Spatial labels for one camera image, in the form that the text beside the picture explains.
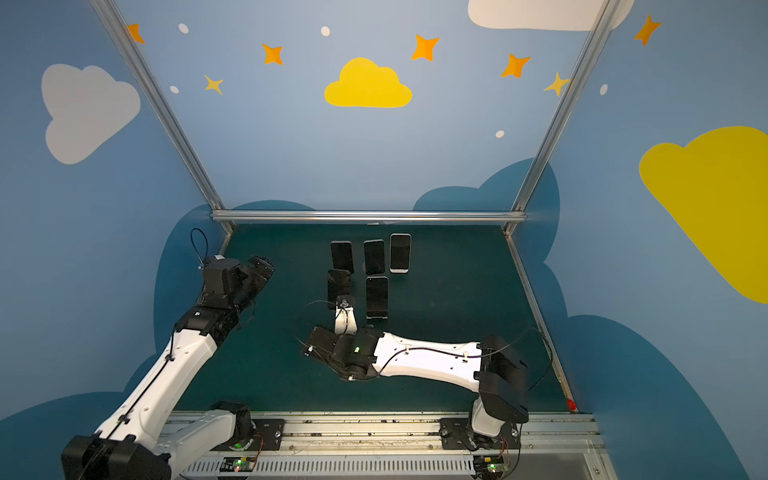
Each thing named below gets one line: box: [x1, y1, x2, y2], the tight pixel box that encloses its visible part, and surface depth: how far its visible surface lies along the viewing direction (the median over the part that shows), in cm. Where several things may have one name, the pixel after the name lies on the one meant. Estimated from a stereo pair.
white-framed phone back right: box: [389, 233, 412, 274], surface depth 107 cm
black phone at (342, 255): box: [330, 240, 354, 274], surface depth 100 cm
